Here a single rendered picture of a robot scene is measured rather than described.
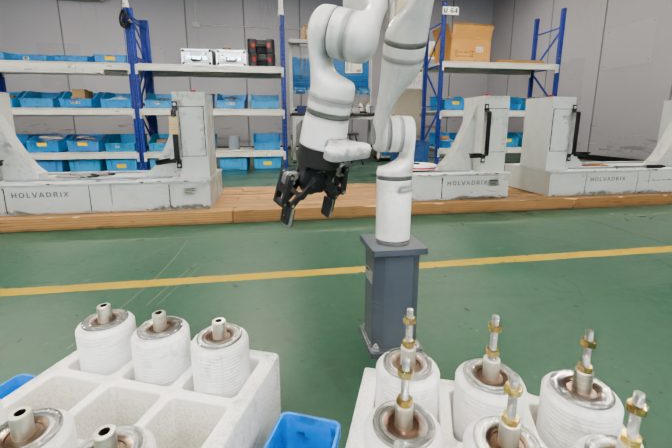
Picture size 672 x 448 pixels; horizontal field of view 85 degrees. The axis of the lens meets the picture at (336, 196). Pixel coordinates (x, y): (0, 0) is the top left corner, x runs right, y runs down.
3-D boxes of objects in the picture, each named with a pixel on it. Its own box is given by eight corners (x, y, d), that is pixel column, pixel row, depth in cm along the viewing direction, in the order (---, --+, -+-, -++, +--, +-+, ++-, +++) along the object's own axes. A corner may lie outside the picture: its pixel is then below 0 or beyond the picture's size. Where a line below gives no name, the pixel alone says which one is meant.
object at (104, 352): (115, 383, 78) (105, 305, 74) (154, 391, 76) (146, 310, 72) (74, 418, 69) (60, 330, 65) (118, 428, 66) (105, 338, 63)
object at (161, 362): (164, 393, 75) (155, 311, 72) (206, 400, 73) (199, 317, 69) (128, 430, 66) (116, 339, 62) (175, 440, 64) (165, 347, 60)
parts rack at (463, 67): (417, 161, 590) (424, 14, 547) (523, 159, 621) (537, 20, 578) (434, 166, 528) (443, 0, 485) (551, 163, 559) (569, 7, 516)
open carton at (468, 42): (428, 66, 559) (430, 31, 549) (470, 68, 574) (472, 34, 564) (447, 60, 503) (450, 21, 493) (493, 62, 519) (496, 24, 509)
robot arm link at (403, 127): (409, 116, 98) (407, 179, 101) (374, 115, 97) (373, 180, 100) (420, 115, 89) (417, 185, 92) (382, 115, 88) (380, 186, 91)
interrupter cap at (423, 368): (390, 346, 61) (390, 342, 61) (436, 357, 58) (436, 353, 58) (376, 374, 54) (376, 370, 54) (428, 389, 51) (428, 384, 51)
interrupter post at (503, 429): (491, 440, 43) (494, 415, 42) (508, 435, 44) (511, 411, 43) (506, 457, 41) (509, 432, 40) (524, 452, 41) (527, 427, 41)
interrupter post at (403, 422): (397, 416, 46) (398, 393, 46) (416, 424, 45) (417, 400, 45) (390, 429, 44) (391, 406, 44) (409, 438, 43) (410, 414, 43)
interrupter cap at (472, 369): (459, 359, 58) (459, 355, 58) (510, 364, 56) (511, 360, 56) (467, 393, 50) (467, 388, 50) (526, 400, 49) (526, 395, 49)
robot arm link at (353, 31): (368, 36, 48) (404, -22, 54) (308, 22, 50) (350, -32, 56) (367, 78, 54) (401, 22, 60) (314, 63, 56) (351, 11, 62)
